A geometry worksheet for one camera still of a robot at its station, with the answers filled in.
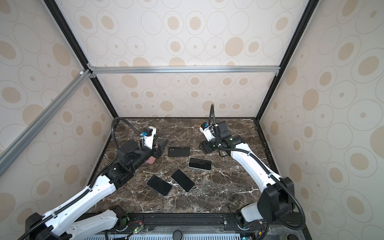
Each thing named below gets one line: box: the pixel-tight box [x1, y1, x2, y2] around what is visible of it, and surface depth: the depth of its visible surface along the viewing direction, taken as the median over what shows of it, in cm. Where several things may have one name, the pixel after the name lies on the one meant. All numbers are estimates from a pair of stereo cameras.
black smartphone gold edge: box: [171, 169, 195, 192], surface depth 89 cm
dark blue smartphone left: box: [147, 175, 172, 196], surface depth 87 cm
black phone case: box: [168, 147, 190, 157], surface depth 102 cm
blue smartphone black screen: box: [189, 157, 212, 171], surface depth 96 cm
